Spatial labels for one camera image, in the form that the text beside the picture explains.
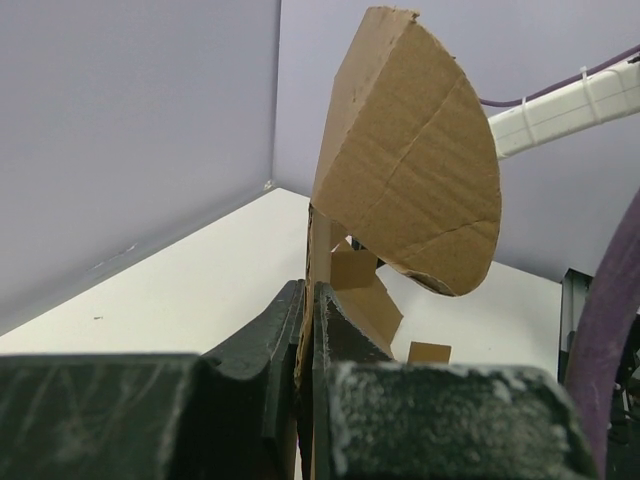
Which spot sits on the brown cardboard box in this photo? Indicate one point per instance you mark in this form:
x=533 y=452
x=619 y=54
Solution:
x=407 y=175

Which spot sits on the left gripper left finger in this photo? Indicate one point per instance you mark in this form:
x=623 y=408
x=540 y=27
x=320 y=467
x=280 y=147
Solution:
x=226 y=414

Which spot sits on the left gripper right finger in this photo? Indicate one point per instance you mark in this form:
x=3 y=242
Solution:
x=374 y=418

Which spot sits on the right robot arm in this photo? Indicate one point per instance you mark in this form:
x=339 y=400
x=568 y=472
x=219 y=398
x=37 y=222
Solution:
x=590 y=101

